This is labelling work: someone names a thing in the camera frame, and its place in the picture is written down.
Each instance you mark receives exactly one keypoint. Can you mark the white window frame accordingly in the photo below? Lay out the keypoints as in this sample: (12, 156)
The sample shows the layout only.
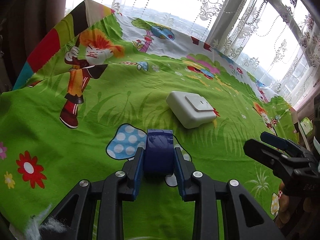
(237, 12)

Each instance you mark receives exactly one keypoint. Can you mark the person right hand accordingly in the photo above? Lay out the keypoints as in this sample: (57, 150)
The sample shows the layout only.
(288, 205)

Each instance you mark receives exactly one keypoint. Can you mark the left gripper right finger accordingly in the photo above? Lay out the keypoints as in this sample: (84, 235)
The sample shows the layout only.
(242, 215)

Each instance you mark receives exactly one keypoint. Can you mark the white plastic switch box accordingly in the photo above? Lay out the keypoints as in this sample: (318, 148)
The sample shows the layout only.
(192, 110)

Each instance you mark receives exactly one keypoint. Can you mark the dark blue small box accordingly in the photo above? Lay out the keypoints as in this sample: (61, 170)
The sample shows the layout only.
(159, 153)

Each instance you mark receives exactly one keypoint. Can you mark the white lace curtain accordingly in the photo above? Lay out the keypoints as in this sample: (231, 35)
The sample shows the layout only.
(281, 49)

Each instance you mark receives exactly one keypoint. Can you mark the green cartoon tablecloth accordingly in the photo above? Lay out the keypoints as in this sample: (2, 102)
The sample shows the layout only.
(92, 88)

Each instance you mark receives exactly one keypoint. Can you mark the brown side curtain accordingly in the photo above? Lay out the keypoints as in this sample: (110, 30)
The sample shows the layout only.
(24, 23)

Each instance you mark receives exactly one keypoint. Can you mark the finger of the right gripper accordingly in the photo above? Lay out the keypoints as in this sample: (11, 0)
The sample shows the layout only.
(288, 146)
(275, 154)

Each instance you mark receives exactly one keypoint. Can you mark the green tissue box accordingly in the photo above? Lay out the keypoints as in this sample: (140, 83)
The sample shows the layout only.
(307, 126)

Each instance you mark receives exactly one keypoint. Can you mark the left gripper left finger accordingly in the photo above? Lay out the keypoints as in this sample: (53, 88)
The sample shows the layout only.
(96, 207)

